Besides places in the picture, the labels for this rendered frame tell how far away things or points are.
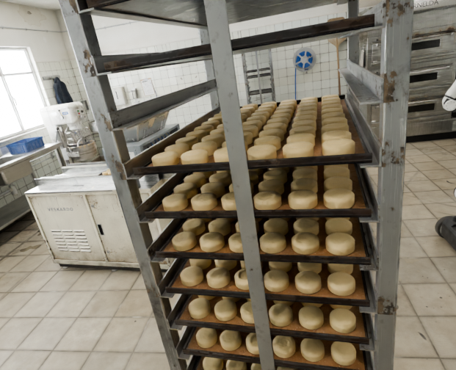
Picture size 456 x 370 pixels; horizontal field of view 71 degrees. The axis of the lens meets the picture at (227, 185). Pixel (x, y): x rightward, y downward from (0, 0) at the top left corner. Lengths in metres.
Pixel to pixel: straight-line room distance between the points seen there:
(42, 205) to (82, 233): 0.44
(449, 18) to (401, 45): 5.28
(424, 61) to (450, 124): 1.06
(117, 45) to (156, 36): 0.81
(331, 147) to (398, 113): 0.10
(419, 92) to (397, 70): 5.23
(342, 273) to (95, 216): 2.49
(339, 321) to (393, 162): 0.35
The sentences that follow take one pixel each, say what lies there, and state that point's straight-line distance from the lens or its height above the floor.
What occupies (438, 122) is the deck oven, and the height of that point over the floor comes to 0.29.
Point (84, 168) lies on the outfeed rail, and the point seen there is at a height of 0.88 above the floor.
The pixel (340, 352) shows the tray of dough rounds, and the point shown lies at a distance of 0.79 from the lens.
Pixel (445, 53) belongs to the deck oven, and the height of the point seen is 1.27.
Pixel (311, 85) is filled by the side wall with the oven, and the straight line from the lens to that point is 6.34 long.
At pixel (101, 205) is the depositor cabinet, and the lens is 2.85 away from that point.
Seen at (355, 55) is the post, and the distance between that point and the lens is 1.08.
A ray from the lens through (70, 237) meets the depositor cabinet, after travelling 3.26.
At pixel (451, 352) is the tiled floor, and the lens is 2.32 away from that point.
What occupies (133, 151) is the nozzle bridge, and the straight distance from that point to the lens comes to 2.45.
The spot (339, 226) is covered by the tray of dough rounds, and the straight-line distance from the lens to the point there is 0.65.
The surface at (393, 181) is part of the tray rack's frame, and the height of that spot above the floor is 1.46.
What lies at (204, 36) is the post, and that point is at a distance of 1.14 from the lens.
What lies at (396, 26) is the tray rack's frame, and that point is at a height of 1.66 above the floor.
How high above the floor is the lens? 1.66
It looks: 21 degrees down
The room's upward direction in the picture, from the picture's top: 9 degrees counter-clockwise
